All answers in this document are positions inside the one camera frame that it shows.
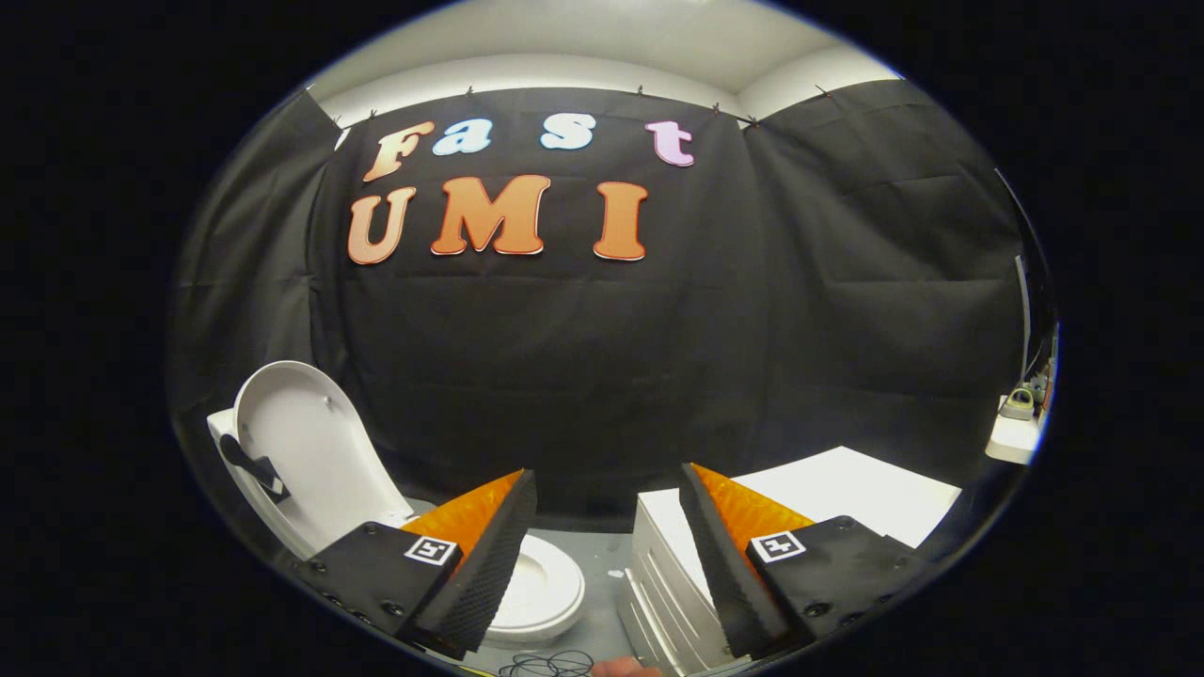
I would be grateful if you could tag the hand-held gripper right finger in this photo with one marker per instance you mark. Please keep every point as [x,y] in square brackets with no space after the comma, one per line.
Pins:
[724,569]

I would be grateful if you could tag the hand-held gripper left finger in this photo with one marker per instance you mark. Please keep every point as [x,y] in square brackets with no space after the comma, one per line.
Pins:
[484,569]

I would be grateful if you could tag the white toilet lid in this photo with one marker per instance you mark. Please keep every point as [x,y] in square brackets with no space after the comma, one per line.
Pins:
[315,451]

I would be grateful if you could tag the white toilet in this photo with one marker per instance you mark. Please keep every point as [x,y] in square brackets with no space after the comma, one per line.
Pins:
[550,592]

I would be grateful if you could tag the white cabinet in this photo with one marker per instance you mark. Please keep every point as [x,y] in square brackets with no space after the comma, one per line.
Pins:
[847,489]

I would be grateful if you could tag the black backdrop cloth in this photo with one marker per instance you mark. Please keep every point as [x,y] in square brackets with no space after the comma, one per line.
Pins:
[583,357]

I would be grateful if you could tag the white shelf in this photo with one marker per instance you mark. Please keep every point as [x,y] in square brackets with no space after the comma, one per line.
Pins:
[1012,440]

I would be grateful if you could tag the small grey object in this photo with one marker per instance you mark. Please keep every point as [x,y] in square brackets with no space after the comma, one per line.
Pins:
[1018,406]

